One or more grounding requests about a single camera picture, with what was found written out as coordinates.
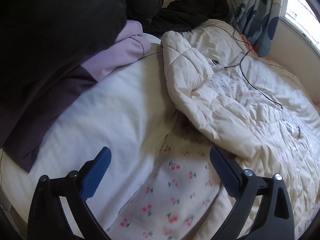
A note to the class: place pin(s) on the cream quilted puffer coat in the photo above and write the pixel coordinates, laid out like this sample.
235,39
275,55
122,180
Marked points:
253,108

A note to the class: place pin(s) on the white pillow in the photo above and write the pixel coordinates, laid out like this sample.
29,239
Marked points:
129,111

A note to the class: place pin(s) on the black garment by wall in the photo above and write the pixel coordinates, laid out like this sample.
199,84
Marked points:
185,15

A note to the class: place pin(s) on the lilac hoodie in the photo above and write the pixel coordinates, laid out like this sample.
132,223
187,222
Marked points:
24,141

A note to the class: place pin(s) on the left blue cartoon curtain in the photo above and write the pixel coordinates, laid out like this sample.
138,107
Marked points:
257,20

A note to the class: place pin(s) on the window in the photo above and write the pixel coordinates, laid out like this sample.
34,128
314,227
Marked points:
300,14

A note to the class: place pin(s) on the striped white duvet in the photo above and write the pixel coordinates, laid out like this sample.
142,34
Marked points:
289,49

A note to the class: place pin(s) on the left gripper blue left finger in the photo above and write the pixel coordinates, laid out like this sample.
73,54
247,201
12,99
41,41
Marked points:
92,172

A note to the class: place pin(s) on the black puffer jacket pile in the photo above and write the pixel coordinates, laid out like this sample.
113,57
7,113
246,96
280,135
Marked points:
40,36

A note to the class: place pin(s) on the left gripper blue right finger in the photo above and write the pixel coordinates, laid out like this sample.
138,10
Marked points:
228,171

